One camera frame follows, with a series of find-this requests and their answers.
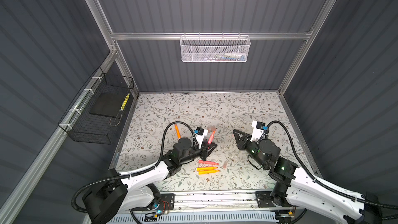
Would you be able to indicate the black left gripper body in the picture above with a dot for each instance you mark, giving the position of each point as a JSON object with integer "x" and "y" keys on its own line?
{"x": 202, "y": 153}

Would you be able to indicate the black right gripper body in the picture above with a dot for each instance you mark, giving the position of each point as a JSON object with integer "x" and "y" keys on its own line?
{"x": 245, "y": 144}

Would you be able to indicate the pink highlighter pen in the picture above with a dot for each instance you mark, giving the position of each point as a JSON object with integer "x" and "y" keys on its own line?
{"x": 212, "y": 131}

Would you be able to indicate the orange highlighter pen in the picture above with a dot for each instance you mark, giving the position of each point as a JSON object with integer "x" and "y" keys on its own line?
{"x": 177, "y": 131}
{"x": 206, "y": 168}

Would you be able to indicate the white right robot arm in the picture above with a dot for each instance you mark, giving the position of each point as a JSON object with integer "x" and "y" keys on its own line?
{"x": 294, "y": 186}

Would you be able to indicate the red-pink highlighter pen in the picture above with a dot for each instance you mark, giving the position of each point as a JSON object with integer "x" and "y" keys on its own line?
{"x": 208, "y": 163}

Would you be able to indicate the yellow highlighter pen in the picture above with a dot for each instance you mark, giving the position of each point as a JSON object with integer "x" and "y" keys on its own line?
{"x": 208, "y": 172}

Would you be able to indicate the items in white basket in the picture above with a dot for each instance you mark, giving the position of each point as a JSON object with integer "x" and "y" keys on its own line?
{"x": 227, "y": 57}

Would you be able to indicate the yellow highlighter in basket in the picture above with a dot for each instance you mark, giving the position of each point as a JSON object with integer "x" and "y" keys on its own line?
{"x": 124, "y": 103}

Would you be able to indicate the black pad in basket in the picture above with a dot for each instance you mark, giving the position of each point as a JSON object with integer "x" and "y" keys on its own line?
{"x": 107, "y": 105}

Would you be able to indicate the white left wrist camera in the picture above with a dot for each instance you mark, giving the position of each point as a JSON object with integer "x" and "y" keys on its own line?
{"x": 200, "y": 134}

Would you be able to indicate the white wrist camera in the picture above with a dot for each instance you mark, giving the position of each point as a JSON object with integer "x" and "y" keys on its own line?
{"x": 260, "y": 131}
{"x": 200, "y": 134}

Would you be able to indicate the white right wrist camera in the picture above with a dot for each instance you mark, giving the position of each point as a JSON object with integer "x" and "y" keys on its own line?
{"x": 260, "y": 131}

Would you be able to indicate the white wire mesh basket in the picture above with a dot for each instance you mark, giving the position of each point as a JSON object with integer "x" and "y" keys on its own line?
{"x": 195, "y": 48}

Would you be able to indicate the black wire mesh basket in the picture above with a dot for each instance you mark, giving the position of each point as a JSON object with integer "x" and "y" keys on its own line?
{"x": 83, "y": 127}

